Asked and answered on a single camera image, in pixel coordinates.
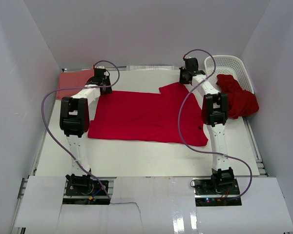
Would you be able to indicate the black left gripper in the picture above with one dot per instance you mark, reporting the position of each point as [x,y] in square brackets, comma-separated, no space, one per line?
[108,90]

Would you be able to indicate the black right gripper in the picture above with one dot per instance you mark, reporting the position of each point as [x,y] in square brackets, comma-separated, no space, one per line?
[182,70]

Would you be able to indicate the bright red t shirt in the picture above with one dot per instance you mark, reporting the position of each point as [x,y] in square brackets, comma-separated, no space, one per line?
[171,116]

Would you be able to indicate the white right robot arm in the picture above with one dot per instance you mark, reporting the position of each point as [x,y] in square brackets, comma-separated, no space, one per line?
[214,116]

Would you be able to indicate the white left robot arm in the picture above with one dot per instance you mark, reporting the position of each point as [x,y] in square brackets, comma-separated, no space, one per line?
[75,115]

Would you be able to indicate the folded salmon pink t shirt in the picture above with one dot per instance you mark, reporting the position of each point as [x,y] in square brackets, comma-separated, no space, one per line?
[73,79]

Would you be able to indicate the white plastic perforated basket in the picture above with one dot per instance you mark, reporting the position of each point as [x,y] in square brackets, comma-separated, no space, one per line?
[231,65]

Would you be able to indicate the dark red crumpled t shirt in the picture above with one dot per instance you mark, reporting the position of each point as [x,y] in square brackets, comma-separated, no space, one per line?
[242,103]

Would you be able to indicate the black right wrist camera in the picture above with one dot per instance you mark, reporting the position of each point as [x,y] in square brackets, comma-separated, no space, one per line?
[191,64]

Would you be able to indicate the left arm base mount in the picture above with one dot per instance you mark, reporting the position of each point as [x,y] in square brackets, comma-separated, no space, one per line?
[81,195]

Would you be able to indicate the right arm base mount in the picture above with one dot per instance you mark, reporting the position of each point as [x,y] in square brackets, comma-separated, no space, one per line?
[207,196]

